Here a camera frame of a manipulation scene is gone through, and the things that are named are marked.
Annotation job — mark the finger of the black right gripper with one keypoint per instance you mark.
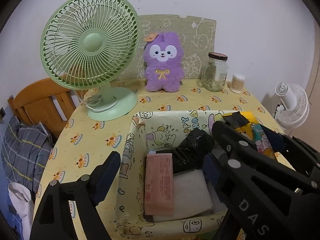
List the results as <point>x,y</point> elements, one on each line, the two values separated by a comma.
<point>298,153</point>

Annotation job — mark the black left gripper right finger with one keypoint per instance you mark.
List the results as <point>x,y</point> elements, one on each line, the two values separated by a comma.
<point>265,198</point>

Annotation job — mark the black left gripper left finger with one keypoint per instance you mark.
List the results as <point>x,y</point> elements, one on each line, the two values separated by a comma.
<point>53,219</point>

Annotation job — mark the colourful cartoon tissue pack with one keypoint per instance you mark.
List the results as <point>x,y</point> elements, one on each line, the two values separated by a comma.
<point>246,124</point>

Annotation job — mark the white cloth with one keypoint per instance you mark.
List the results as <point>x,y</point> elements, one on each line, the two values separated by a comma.
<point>191,196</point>
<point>20,197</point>

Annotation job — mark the black plastic bag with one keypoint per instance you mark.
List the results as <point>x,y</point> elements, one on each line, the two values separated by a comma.
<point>189,155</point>

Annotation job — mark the clear plastic pink packet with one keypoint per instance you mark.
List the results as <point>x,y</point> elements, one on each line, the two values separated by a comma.
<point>159,185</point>

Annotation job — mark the white cloth on bed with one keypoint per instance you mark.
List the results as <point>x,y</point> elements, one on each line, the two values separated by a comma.
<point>20,197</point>

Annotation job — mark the white standing fan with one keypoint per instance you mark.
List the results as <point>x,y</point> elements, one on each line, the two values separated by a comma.
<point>292,107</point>

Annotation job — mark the blue plaid pillow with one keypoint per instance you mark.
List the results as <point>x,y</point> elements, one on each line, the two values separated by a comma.
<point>25,152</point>

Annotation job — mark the yellow cartoon tablecloth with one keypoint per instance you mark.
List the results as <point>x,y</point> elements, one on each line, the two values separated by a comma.
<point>85,143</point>

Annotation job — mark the cotton swab container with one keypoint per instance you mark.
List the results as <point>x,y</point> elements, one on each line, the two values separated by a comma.
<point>237,83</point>

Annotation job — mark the cartoon print fabric storage box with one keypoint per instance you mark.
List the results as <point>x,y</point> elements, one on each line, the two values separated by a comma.
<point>151,131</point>

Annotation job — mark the glass jar with lid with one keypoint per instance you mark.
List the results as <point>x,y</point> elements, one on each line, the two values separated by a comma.
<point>214,72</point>

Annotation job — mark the cartoon print cardboard panel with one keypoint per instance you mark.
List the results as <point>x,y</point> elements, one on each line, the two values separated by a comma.
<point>196,35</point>

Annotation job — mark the green desk fan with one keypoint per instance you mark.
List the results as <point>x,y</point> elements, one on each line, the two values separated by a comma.
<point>85,45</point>

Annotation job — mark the purple plush bunny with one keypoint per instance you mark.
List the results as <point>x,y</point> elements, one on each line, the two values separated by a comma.
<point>163,56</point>

